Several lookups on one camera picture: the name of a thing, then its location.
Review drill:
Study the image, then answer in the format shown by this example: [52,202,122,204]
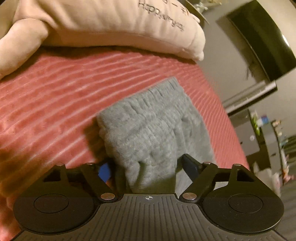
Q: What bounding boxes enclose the grey sweatpants with white drawstring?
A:
[97,77,218,194]

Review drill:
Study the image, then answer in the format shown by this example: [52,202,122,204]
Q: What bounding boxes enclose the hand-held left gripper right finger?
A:
[180,153,254,202]

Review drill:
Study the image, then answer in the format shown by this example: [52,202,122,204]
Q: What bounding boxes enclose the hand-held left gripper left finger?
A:
[44,162,117,202]

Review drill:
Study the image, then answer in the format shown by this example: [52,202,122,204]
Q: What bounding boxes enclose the green cloth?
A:
[252,116,260,135]

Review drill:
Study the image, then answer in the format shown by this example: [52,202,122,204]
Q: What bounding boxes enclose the grey cabinet with white knob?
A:
[249,109,282,160]

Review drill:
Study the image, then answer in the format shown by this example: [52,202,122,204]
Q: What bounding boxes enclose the grey desk with drawers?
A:
[276,120,296,183]

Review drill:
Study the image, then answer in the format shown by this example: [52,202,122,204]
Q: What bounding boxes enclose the pink plush pig pillow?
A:
[0,0,206,80]

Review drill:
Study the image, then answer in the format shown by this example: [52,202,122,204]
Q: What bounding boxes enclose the gold wrapped bouquet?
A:
[193,2,208,12]

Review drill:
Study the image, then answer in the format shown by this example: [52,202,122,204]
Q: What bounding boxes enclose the red ribbed blanket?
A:
[0,45,251,241]

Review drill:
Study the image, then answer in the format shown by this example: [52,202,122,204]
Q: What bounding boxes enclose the white plush chair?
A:
[253,168,282,197]

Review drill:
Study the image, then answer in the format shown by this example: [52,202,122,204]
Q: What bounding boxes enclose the grey door frame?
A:
[223,81,278,114]

